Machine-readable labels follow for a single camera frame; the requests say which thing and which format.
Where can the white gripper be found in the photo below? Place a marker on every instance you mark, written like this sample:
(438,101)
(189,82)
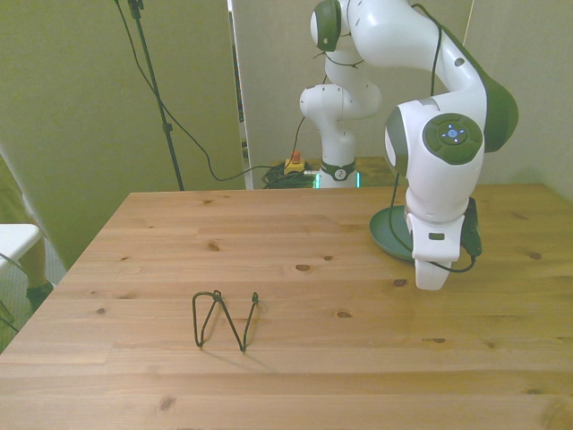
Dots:
(432,251)

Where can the black camera stand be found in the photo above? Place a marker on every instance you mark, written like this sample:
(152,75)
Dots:
(155,85)

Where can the yellow emergency stop button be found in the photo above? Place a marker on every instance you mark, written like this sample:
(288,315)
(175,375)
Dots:
(295,165)

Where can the white stool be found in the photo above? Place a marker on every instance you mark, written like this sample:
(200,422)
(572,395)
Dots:
(13,242)

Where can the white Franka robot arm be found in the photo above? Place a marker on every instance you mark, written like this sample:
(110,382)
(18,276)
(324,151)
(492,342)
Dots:
(447,188)

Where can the dark teal round plate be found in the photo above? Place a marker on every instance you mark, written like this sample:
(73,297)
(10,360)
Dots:
(388,233)

